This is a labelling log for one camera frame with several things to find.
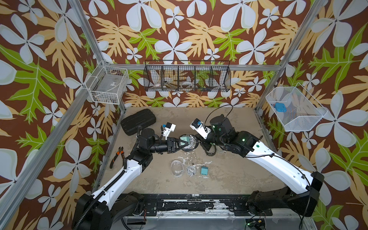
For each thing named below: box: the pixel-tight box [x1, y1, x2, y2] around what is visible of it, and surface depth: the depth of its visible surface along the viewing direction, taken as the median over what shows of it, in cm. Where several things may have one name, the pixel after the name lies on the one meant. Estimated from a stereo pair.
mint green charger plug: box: [180, 136, 190, 146], surface depth 68 cm
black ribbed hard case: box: [120, 108, 157, 136], surface depth 107 cm
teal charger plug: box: [201, 166, 209, 176], surface depth 87 cm
